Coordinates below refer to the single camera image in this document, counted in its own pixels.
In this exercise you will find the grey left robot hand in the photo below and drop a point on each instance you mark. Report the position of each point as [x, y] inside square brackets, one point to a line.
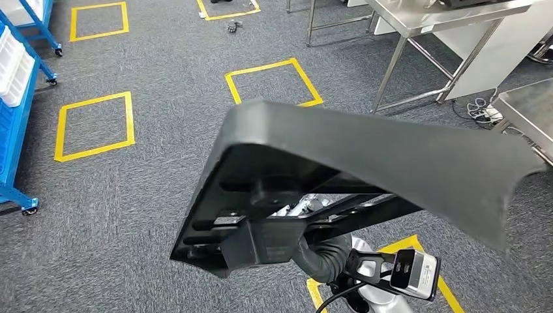
[311, 205]

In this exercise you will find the long black plastic part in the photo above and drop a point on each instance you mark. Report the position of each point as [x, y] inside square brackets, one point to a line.
[367, 147]

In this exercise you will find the stainless steel workbench table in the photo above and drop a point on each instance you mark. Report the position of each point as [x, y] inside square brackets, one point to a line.
[531, 103]

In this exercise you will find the black tray part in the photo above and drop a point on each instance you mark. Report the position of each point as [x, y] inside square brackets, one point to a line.
[475, 3]

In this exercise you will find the yellow floor tape square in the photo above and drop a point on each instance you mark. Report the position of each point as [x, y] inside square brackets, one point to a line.
[259, 68]
[99, 36]
[406, 244]

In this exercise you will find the white power strip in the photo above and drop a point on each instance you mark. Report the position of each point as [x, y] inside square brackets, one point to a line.
[491, 115]

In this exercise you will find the white cabinet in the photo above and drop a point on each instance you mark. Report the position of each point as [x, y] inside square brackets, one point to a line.
[497, 56]

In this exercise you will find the chrome stool base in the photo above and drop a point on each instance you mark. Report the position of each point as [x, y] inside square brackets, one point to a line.
[542, 54]

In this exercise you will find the blue wheeled rack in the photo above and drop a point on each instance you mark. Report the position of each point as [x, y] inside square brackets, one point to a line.
[19, 129]
[39, 26]

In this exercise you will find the blue plastic bin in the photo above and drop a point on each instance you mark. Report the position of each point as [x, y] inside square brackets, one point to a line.
[6, 138]

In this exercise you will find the white plastic bin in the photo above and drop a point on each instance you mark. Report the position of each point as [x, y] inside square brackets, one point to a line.
[21, 82]
[11, 60]
[13, 11]

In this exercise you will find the black camera bracket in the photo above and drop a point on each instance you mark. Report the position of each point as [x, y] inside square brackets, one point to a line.
[358, 263]

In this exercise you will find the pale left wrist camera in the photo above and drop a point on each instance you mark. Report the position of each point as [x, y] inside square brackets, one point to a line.
[421, 276]

